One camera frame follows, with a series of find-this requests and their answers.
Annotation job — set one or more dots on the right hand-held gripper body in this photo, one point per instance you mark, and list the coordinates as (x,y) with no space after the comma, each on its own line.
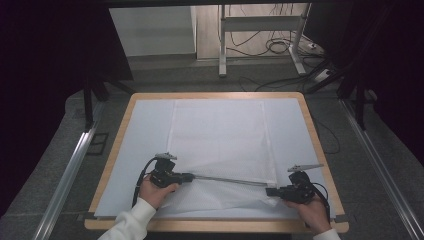
(300,191)

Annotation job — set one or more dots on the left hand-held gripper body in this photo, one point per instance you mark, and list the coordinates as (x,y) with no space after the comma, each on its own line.
(165,178)

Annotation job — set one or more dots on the white mesh laundry bag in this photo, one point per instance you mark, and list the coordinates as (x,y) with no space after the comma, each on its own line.
(216,133)

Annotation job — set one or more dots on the person's left hand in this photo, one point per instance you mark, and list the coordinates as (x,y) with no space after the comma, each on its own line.
(153,195)

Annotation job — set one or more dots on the person's right hand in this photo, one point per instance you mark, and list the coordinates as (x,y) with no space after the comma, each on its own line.
(315,215)

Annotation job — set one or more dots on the wooden table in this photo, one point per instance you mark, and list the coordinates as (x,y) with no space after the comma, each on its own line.
(213,226)

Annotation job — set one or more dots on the white table mat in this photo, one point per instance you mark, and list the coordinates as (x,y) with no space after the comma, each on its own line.
(146,126)

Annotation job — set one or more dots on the black floor socket plate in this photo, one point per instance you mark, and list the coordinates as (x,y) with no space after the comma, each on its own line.
(97,144)

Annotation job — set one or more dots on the black metal stand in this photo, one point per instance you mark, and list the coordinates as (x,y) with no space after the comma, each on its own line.
(358,100)
(88,106)

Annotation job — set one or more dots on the white power strip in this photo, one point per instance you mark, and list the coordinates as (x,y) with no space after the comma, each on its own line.
(323,75)

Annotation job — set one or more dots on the white cabinet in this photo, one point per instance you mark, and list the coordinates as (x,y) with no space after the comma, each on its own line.
(153,31)

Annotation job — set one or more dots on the dark curtain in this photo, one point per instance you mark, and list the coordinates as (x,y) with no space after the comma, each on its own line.
(396,66)
(43,66)

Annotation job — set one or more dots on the aluminium rail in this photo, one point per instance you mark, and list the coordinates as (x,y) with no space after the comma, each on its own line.
(380,163)
(68,173)

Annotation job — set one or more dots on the white metal desk frame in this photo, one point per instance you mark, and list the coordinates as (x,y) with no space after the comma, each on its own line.
(260,23)

